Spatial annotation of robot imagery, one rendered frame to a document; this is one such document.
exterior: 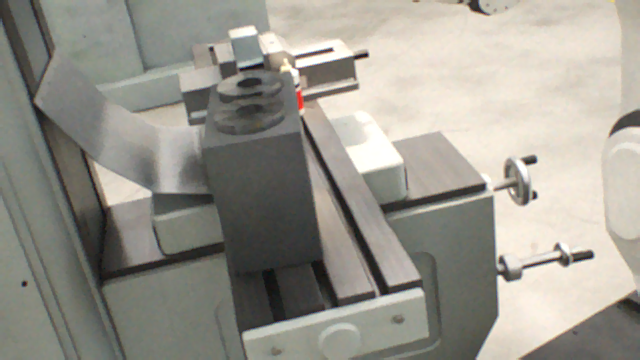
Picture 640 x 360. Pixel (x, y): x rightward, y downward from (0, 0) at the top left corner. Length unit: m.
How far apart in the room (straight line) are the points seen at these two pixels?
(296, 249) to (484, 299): 0.77
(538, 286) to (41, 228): 1.62
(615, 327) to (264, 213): 0.73
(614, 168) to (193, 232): 0.76
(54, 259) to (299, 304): 0.59
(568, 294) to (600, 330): 1.04
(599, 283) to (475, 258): 0.98
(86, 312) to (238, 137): 0.65
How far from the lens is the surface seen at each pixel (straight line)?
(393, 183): 1.41
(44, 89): 1.34
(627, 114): 1.01
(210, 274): 1.42
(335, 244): 0.97
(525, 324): 2.31
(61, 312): 1.41
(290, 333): 0.87
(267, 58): 1.41
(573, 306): 2.38
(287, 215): 0.90
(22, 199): 1.30
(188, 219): 1.37
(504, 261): 1.59
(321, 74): 1.44
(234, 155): 0.86
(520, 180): 1.65
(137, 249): 1.47
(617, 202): 1.02
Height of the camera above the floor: 1.49
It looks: 28 degrees down
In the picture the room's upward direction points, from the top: 10 degrees counter-clockwise
